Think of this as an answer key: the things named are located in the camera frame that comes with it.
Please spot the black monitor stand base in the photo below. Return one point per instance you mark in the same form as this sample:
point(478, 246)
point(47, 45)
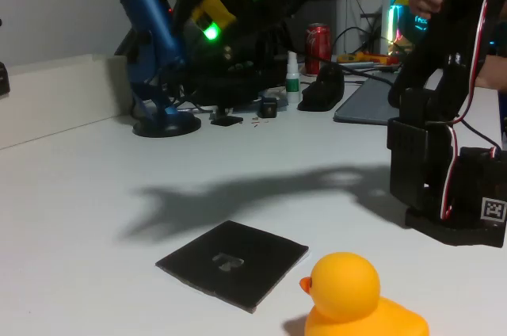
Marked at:
point(226, 121)

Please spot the person forearm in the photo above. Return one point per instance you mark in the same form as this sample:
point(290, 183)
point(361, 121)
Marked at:
point(493, 74)

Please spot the black audio mixer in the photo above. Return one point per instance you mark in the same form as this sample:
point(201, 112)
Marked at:
point(229, 82)

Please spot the red soda can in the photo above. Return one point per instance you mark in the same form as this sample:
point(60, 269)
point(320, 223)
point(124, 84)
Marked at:
point(317, 50)

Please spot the white spray bottle green label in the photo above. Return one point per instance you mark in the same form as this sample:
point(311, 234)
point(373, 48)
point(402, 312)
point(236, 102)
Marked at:
point(292, 82)

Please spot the glass PC case with lights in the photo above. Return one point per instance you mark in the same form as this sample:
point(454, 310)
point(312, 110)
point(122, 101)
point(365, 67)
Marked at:
point(396, 15)

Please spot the yellow rubber duck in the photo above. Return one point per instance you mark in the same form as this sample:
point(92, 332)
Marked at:
point(344, 284)

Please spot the yellow hand tool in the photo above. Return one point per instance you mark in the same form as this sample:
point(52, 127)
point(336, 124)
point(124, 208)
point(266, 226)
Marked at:
point(348, 58)

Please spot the blue desk microphone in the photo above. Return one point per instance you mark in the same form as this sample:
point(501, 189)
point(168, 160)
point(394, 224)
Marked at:
point(154, 23)

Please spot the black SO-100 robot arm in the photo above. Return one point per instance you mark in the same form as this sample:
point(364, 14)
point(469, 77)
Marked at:
point(416, 153)

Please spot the white fiducial tag sticker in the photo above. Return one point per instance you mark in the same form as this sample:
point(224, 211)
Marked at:
point(493, 209)

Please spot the black computer mouse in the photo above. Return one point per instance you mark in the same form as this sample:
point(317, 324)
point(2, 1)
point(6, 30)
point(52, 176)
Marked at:
point(321, 90)

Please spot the small black cube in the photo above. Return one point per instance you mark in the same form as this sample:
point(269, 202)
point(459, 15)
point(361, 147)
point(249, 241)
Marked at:
point(268, 108)

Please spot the black square pad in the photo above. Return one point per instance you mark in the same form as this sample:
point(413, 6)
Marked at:
point(261, 249)

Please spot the white shelf board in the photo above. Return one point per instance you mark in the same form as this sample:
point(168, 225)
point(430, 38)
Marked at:
point(59, 94)

